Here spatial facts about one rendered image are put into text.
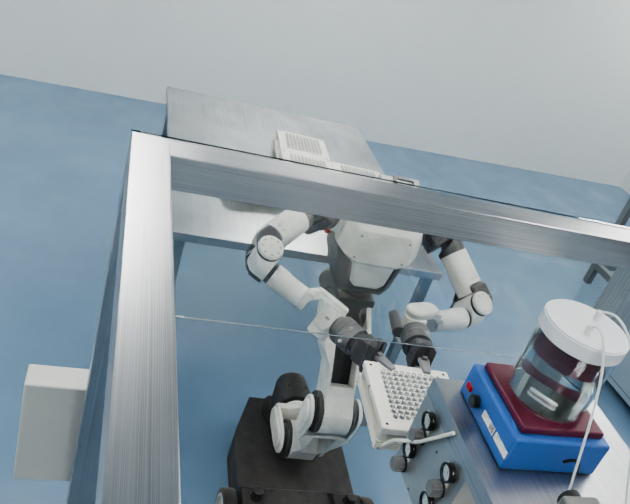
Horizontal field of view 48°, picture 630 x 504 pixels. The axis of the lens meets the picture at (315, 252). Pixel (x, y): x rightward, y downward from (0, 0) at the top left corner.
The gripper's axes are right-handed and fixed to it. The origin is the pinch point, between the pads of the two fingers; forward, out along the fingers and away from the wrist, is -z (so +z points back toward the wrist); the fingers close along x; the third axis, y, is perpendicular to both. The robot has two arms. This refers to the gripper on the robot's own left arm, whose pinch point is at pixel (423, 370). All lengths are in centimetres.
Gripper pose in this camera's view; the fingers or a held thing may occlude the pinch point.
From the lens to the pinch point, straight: 199.4
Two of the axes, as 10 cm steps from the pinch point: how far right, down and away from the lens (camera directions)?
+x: -2.8, 8.5, 4.5
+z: -0.3, -4.8, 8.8
